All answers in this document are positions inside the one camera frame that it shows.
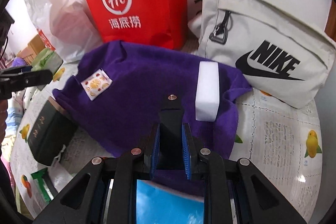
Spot blue tissue pack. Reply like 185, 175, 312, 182
136, 180, 204, 223

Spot dark green box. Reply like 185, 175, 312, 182
27, 97, 79, 166

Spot small fruit print packet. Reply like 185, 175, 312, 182
81, 69, 113, 101

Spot white foam sponge block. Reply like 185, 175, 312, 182
195, 61, 220, 122

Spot white plastic bag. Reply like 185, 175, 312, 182
25, 0, 102, 63

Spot purple towel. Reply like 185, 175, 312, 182
52, 40, 253, 197

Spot grey Nike bag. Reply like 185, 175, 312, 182
189, 0, 335, 109

